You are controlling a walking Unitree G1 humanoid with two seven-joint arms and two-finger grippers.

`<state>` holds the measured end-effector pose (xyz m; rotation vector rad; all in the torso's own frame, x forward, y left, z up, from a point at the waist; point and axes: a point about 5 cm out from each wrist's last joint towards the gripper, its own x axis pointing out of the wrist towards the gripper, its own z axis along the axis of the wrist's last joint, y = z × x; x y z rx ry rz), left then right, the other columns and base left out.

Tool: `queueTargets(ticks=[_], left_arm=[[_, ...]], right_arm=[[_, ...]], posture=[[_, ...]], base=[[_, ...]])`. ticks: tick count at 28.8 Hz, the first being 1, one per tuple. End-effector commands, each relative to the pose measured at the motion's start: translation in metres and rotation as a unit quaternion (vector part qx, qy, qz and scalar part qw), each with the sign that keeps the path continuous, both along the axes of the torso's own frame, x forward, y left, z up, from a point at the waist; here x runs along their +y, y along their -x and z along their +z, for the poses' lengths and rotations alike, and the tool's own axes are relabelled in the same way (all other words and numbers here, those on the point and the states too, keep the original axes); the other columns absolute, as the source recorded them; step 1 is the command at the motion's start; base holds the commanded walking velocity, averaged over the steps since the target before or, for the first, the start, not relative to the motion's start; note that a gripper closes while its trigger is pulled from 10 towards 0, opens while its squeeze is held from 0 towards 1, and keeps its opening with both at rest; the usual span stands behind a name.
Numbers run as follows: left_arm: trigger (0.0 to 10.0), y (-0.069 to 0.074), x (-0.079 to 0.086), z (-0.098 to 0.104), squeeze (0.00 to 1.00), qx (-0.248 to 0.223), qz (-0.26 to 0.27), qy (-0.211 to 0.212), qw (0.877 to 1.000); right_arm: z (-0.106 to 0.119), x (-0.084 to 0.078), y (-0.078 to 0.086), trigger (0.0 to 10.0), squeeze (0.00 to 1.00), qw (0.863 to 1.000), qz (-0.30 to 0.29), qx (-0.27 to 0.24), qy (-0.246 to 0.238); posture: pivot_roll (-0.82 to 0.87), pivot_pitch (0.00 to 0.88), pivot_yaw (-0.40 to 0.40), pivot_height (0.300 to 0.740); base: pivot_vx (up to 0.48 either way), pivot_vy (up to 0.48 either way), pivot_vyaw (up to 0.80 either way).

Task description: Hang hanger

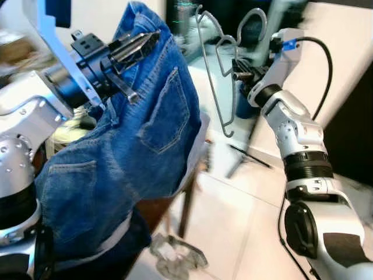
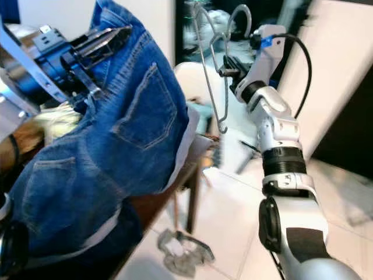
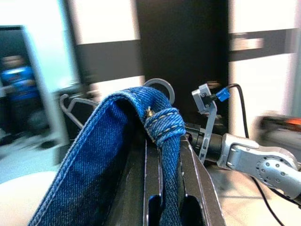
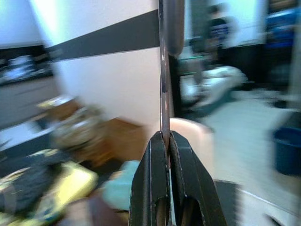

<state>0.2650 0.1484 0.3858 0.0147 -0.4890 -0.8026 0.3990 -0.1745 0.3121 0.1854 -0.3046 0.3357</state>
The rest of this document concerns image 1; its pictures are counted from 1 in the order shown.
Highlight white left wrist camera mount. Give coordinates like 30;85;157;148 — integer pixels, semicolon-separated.
22;0;105;110

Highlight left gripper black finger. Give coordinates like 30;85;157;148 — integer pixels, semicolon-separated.
117;44;157;65
114;30;161;54

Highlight grey plastic hanger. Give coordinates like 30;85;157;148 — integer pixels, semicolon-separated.
195;5;269;139

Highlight blue denim jeans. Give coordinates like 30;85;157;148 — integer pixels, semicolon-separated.
35;0;210;263

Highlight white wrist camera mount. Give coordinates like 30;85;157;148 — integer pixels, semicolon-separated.
256;28;304;103
22;0;105;110

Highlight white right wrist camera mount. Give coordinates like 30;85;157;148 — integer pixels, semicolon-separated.
256;28;304;103

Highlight crumpled grey plastic bag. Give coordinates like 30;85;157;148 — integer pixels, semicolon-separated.
149;233;209;279

